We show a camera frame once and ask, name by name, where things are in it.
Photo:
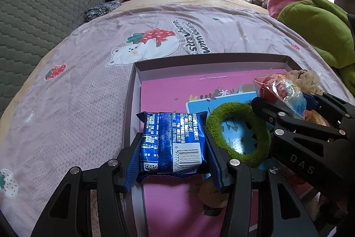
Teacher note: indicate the green fleece blanket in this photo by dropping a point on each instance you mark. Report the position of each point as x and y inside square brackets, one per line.
[319, 28]

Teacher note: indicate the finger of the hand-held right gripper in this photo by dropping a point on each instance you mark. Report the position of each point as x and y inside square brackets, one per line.
[310, 101]
[266, 112]

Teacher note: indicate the blue snack packet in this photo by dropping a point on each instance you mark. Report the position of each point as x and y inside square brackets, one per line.
[172, 137]

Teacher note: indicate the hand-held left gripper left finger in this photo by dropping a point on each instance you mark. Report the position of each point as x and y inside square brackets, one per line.
[133, 167]

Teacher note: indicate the grey quilted headboard cover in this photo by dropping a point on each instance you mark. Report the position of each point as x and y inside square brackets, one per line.
[41, 9]

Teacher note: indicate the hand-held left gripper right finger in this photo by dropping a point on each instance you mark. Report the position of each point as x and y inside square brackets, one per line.
[215, 167]

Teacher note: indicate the pink and blue book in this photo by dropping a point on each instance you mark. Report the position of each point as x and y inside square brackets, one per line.
[166, 92]

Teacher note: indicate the dark blue patterned cloth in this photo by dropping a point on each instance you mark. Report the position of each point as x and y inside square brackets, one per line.
[102, 9]

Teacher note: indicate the beige scrunchie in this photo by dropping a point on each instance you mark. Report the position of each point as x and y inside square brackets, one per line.
[305, 78]

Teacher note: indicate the clear colourful candy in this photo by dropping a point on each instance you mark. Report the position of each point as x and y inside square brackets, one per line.
[288, 95]

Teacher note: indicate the brown walnut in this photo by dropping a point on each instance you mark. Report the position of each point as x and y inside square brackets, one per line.
[213, 192]

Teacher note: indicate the clear packet of crackers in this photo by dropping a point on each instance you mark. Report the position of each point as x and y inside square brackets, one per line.
[316, 116]

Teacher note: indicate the dark shallow cardboard box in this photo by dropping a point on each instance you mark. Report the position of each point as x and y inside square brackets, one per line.
[194, 67]

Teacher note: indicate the pink cloth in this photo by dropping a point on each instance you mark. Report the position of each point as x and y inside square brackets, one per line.
[283, 1]

